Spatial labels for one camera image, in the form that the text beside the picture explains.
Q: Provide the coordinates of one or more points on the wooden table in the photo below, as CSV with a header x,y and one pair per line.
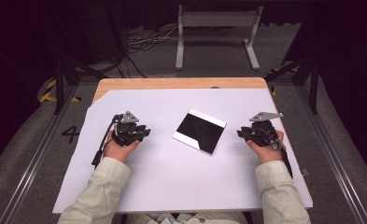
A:
x,y
172,83

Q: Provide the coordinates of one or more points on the aluminium floor rail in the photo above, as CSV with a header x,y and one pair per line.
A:
x,y
336,161
31,161

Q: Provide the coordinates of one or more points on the black box white edges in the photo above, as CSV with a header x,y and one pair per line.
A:
x,y
189,129

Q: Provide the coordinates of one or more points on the grey metal floor stand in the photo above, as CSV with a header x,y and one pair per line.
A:
x,y
217,19

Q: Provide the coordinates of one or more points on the person's left hand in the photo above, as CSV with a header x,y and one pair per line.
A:
x,y
118,150

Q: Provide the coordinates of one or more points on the white sheet table cover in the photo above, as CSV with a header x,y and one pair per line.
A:
x,y
178,177

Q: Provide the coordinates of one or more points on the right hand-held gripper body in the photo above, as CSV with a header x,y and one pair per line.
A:
x,y
263,132

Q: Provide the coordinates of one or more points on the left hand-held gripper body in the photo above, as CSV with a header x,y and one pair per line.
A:
x,y
125,129

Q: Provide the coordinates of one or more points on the yellow black hazard tape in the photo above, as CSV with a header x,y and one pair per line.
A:
x,y
49,91
274,90

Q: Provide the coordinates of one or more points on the person's right hand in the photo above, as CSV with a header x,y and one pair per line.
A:
x,y
266,152

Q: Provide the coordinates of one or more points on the black metal stand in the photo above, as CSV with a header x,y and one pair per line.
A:
x,y
59,84
312,84

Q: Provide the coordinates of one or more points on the person's pale jacket front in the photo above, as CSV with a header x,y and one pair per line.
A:
x,y
187,218

